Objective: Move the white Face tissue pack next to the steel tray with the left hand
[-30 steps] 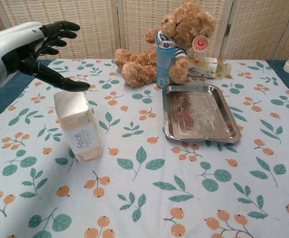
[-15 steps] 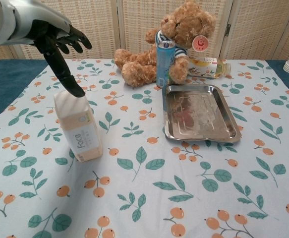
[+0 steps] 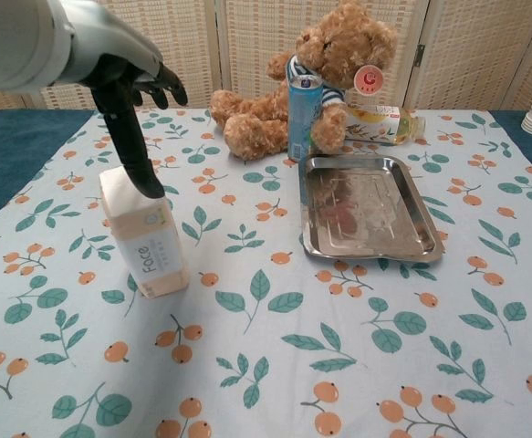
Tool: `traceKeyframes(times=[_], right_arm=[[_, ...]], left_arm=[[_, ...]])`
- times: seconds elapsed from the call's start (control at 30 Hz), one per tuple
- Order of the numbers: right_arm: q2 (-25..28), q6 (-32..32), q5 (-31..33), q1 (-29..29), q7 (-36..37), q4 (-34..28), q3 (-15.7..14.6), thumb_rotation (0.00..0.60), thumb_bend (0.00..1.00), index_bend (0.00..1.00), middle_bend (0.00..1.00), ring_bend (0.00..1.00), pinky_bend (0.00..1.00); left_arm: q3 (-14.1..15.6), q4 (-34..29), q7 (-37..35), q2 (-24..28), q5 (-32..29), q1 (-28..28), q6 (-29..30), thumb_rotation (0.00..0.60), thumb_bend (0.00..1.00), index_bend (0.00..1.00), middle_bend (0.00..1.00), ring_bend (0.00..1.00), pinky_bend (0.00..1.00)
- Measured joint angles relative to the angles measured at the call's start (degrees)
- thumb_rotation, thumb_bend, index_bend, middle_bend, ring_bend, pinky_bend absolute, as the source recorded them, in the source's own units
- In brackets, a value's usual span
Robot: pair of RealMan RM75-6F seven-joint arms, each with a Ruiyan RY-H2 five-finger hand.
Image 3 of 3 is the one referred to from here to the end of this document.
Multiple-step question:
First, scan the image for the teal plush table cover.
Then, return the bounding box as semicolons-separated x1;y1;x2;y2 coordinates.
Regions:
0;108;532;238

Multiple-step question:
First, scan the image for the yellow drink plastic bottle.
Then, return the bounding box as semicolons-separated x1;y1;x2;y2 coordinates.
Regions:
344;103;428;148

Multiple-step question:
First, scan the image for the white beige Face tissue pack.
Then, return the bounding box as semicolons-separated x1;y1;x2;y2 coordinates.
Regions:
99;165;191;300

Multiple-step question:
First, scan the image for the floral fruit print tablecloth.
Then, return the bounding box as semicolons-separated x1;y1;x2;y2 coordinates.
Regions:
0;107;532;438

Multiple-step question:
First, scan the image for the stainless steel rectangular tray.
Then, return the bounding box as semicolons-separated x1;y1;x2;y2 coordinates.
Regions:
300;154;446;264

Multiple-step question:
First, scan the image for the light blue drink can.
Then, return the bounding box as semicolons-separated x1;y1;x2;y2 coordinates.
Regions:
287;75;324;162

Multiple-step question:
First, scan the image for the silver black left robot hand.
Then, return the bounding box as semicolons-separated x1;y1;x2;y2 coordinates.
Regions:
48;0;189;200

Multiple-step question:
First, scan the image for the brown plush teddy bear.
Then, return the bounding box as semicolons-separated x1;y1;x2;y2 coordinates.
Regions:
209;0;400;162

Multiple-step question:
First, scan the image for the round pink paper tag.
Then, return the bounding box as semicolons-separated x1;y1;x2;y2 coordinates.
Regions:
353;63;384;97

